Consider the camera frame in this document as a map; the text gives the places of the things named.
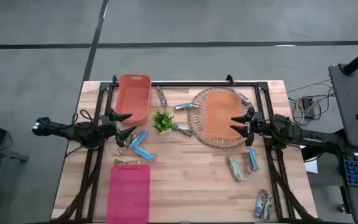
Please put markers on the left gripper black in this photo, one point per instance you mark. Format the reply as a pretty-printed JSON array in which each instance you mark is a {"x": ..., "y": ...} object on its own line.
[{"x": 107, "y": 130}]

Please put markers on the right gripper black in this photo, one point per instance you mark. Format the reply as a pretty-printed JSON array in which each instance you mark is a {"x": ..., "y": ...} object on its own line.
[{"x": 261, "y": 124}]

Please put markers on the silver blue granola bar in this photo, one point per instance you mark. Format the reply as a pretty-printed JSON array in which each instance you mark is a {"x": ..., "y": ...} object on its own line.
[
  {"x": 244, "y": 100},
  {"x": 182, "y": 128},
  {"x": 258, "y": 207},
  {"x": 267, "y": 207},
  {"x": 185, "y": 106}
]

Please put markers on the orange plastic bin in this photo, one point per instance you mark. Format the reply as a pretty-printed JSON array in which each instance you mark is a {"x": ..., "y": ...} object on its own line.
[{"x": 132, "y": 99}]

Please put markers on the green silver granola bar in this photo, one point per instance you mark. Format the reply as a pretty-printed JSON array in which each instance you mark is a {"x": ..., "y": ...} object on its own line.
[{"x": 235, "y": 168}]

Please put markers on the dark blue granola bar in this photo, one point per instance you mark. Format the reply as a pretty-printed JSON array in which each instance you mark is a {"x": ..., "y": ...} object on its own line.
[{"x": 161, "y": 96}]

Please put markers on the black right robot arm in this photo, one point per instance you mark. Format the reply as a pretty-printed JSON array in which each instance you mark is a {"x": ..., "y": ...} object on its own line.
[{"x": 306, "y": 137}]

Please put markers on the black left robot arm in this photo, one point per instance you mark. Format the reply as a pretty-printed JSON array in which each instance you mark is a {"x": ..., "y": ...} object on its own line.
[{"x": 67, "y": 130}]

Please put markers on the small green potted plant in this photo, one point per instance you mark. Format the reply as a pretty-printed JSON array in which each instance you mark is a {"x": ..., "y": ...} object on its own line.
[{"x": 163, "y": 121}]

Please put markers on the round wicker basket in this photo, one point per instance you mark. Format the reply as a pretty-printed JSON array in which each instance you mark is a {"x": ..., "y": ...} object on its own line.
[{"x": 197, "y": 124}]

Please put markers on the black table clamp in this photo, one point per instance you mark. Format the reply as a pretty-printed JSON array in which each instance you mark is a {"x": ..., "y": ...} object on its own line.
[
  {"x": 114, "y": 79},
  {"x": 229, "y": 79}
]

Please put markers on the black power adapter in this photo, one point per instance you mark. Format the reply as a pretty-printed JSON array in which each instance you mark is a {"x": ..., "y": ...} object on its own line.
[{"x": 307, "y": 104}]

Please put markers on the pink plastic bin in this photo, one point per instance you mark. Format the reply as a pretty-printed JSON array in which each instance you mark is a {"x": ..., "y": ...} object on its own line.
[{"x": 127, "y": 196}]

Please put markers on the white paper sheet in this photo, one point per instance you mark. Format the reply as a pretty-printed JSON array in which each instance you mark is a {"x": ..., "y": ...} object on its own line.
[{"x": 312, "y": 166}]

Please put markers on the dark grey desk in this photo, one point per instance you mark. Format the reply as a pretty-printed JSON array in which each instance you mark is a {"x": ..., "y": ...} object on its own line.
[{"x": 346, "y": 102}]

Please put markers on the grey caster wheel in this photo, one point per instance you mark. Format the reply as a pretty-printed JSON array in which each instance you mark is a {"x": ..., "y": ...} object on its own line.
[{"x": 341, "y": 208}]

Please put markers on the black aluminium table frame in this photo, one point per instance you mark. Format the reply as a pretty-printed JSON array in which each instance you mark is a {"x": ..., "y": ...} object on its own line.
[{"x": 197, "y": 84}]

